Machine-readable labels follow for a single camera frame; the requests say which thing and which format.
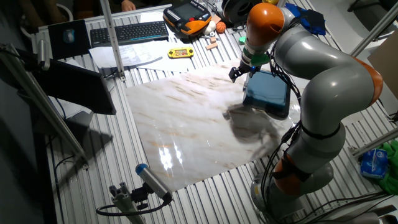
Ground green printed wrist adapter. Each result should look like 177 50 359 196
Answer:
242 46 271 67

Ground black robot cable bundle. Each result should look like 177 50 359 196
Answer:
260 40 304 218

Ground plain white paper sheet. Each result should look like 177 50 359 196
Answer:
139 40 200 73

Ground bare person hand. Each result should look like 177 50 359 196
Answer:
121 0 137 12

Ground green fabric bundle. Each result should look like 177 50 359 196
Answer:
377 139 398 196

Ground blue cloth bag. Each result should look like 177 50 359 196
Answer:
284 2 326 36

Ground black computer keyboard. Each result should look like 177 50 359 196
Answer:
90 21 170 48

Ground brown cardboard sheet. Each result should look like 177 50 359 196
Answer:
367 29 398 100

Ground silver camera with blue cap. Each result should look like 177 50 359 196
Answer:
135 163 174 203

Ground blue tissue packet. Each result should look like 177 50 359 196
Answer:
359 148 389 180

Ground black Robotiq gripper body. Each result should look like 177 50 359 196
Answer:
238 60 262 77

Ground black floor cables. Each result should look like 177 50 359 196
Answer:
295 191 398 224

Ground black mouse pad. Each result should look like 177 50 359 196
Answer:
47 19 91 60

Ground white marble pattern mat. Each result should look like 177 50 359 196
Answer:
124 58 364 192

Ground yellow handheld game console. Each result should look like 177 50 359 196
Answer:
167 47 195 59

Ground black monitor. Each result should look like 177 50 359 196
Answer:
30 58 118 131

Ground grey aluminium profile mount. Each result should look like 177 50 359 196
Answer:
108 182 147 224

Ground black camera cable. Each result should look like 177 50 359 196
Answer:
95 198 172 217

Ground printed paper sheet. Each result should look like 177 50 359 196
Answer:
89 43 163 68

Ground grey computer mouse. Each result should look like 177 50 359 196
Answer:
63 28 76 44

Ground orange black teach pendant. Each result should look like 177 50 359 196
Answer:
162 0 213 36

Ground silver depth camera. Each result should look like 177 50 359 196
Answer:
36 39 51 71

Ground blue drawer box housing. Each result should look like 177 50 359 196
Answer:
242 70 290 110

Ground black office chair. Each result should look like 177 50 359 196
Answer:
347 0 398 13

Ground black filament spool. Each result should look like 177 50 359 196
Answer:
221 0 254 25

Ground white round chair rim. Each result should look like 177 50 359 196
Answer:
19 2 74 40

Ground white ball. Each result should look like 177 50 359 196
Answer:
202 20 217 36

